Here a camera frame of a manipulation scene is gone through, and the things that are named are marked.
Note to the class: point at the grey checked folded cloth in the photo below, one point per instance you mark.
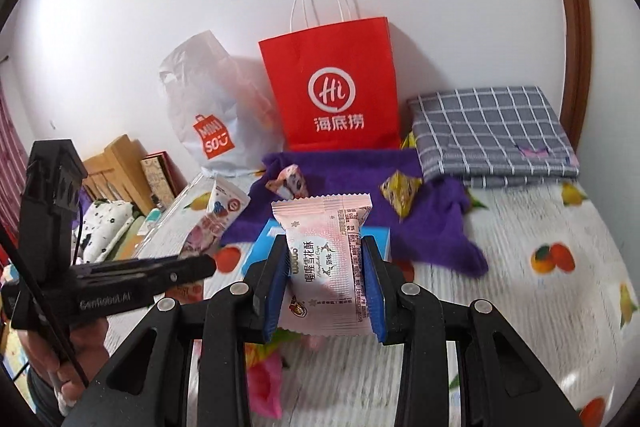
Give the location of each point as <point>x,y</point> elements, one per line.
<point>491,137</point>

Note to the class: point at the pale pink pastry pack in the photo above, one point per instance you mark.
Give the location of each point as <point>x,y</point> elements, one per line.
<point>324,295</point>

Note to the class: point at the brown wooden door frame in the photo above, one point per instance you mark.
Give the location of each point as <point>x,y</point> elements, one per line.
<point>578,67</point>

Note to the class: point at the purple towel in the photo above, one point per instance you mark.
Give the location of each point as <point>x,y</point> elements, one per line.
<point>432,233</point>

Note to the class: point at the pink white long snack pack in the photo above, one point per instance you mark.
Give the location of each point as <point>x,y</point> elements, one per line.
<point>224,205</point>

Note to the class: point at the person's left hand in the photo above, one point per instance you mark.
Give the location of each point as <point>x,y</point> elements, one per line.
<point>91,354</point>

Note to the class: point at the wooden headboard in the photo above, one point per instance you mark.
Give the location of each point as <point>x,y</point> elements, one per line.
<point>116,174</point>

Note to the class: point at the yellow triangular snack bag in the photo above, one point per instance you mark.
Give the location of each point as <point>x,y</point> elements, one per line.
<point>400,190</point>

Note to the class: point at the red Haidilao paper bag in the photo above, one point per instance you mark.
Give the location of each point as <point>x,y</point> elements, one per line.
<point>335,84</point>

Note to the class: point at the white spotted pillow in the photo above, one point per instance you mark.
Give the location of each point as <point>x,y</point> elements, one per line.
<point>103,224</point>

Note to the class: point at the patterned book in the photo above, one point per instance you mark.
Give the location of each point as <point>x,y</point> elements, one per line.
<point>164,179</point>

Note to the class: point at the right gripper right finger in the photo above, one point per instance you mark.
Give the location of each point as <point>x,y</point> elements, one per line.
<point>501,381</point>

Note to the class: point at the pink yellow snack bag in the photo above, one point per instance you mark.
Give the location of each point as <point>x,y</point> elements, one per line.
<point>264,369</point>

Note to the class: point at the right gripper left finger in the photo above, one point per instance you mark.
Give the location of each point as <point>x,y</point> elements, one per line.
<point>146,382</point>

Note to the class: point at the pink panda snack pack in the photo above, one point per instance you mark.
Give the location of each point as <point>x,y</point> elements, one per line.
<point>290,184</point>

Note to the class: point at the teal white tube box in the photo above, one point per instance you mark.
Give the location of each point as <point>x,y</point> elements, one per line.
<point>150,220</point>

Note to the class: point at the fruit print table cover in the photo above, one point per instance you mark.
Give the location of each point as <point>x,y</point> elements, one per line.
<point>554,272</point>

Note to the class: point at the blue tissue pack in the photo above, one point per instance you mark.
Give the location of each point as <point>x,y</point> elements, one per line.
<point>262,247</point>

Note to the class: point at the white Miniso plastic bag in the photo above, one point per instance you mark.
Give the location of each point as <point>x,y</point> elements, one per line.
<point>219,115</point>

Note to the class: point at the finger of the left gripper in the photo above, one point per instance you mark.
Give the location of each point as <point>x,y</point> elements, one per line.
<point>159,273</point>

